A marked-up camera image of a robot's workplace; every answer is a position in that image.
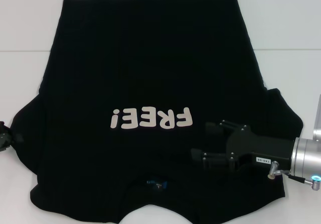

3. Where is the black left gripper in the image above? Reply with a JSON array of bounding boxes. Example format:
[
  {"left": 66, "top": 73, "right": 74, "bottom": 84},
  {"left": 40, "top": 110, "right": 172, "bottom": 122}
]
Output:
[{"left": 0, "top": 120, "right": 25, "bottom": 153}]

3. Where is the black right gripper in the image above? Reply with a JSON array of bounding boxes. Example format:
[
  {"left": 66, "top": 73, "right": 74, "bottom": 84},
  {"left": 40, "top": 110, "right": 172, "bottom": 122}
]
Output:
[{"left": 190, "top": 120, "right": 296, "bottom": 172}]

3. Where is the black shirt with FREE print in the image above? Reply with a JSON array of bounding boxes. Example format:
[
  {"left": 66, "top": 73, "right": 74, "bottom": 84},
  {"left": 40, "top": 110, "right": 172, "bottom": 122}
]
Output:
[{"left": 11, "top": 0, "right": 304, "bottom": 224}]

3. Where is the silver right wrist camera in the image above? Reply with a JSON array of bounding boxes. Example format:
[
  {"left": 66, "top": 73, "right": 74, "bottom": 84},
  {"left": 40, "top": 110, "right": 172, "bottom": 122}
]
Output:
[{"left": 311, "top": 90, "right": 321, "bottom": 142}]

